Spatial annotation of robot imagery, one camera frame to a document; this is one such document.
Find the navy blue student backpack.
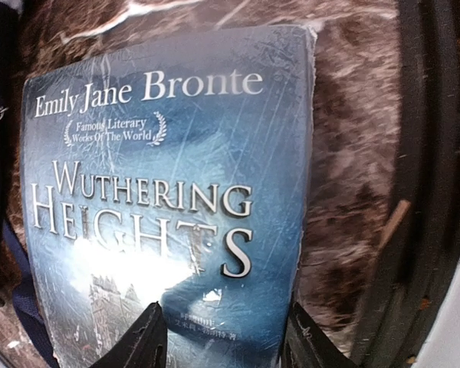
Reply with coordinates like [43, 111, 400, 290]
[0, 0, 58, 368]

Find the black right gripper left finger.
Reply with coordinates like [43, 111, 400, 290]
[107, 302, 167, 368]

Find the dark blue hardcover book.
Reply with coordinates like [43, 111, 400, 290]
[21, 25, 316, 367]

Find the black front table rail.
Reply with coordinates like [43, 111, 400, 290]
[350, 1, 460, 367]

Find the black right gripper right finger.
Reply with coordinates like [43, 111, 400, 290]
[283, 302, 357, 368]

